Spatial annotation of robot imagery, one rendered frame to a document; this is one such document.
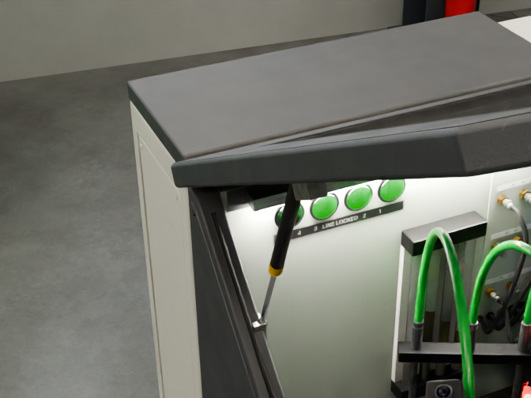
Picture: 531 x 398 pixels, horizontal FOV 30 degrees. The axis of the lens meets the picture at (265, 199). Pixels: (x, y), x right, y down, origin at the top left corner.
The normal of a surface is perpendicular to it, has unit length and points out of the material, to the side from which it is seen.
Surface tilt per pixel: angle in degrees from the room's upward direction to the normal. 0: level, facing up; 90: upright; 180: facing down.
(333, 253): 90
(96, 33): 90
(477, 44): 0
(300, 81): 0
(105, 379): 0
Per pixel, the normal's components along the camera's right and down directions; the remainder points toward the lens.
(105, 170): -0.02, -0.84
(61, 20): 0.29, 0.51
